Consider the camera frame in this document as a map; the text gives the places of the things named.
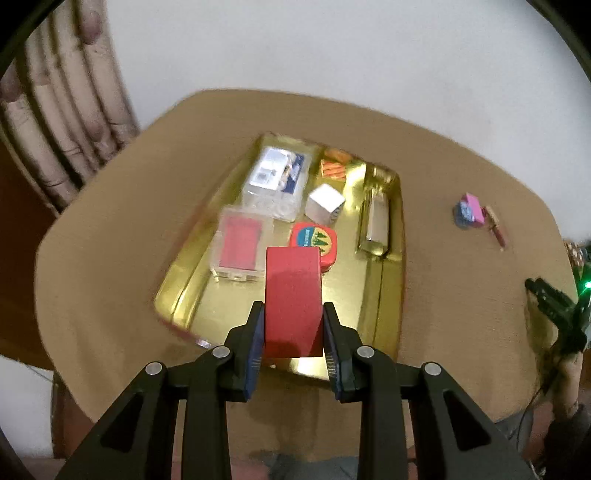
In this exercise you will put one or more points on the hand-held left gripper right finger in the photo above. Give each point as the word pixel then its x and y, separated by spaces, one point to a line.
pixel 333 364

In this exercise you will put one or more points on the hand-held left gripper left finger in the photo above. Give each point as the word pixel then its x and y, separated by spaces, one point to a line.
pixel 254 364

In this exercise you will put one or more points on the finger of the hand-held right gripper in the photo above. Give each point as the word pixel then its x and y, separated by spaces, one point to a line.
pixel 547 297

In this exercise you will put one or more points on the red tin box gold inside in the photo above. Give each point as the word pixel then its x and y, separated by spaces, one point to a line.
pixel 351 323

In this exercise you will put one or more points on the red wooden block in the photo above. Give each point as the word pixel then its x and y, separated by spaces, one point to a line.
pixel 293 295

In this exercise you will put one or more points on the clear plastic box pink insert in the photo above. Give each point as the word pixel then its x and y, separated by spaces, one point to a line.
pixel 240 242

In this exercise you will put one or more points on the red tape measure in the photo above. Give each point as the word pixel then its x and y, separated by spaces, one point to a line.
pixel 314 237

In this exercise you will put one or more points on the gold rectangular metal case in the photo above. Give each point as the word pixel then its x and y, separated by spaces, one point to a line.
pixel 376 217

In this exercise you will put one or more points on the white cube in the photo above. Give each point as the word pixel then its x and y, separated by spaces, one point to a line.
pixel 323 198

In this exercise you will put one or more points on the clear plastic box printed label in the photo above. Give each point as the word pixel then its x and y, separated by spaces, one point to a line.
pixel 277 173

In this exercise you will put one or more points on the yellow cube red stripes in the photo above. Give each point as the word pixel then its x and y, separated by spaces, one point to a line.
pixel 333 168

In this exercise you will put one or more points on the person's right forearm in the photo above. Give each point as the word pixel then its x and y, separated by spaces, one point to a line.
pixel 570 392

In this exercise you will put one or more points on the brown floral cloth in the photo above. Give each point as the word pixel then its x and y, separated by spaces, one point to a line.
pixel 576 251

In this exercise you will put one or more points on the pink lip gloss gold cap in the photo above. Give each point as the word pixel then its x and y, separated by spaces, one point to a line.
pixel 495 228

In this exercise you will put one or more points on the person's grey clothing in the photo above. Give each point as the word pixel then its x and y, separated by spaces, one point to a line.
pixel 286 468

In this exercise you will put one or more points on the pink rectangular box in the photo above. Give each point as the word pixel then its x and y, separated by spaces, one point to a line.
pixel 474 205

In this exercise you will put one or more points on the beige patterned curtain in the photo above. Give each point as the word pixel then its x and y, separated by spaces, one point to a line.
pixel 69 115

